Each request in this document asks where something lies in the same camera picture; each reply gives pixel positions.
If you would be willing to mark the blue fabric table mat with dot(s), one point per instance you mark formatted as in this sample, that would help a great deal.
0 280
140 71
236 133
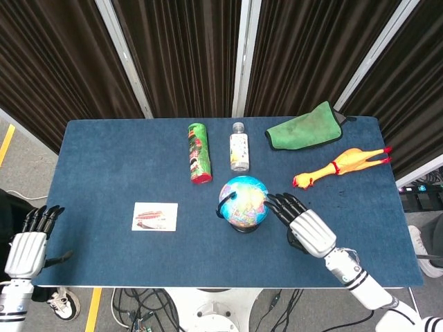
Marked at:
138 166

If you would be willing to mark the white frame post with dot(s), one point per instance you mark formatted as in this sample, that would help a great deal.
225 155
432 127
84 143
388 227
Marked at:
123 58
372 58
245 58

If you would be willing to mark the brown pleated curtain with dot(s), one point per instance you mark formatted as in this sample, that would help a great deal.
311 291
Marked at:
187 52

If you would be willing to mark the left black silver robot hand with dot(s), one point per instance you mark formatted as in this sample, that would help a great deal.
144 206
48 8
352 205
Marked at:
26 249

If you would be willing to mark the blue desk globe black stand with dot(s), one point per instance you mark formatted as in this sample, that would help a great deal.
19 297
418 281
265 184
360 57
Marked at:
244 202

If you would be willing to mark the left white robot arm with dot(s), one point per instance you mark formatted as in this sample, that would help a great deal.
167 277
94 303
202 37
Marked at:
14 304

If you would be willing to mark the white picture postcard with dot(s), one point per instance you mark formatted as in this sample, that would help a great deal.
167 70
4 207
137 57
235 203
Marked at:
155 216

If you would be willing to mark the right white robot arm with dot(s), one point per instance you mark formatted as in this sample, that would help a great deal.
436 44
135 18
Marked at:
367 287

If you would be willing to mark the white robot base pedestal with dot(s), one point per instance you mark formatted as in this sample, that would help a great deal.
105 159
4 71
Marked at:
214 307

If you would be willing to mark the green red chips can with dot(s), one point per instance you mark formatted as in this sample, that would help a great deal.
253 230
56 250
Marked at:
199 152

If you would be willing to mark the green microfiber cloth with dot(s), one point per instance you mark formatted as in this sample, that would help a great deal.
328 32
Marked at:
306 129

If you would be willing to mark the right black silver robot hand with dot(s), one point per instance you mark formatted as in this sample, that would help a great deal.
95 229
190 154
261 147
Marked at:
309 228

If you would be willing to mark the clear plastic water bottle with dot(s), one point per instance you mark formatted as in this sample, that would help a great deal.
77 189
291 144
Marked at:
239 148

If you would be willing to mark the yellow rubber chicken toy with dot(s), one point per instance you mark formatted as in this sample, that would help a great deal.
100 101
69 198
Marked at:
349 162

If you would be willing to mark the white black sneaker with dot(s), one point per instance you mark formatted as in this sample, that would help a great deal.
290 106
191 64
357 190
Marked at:
62 304

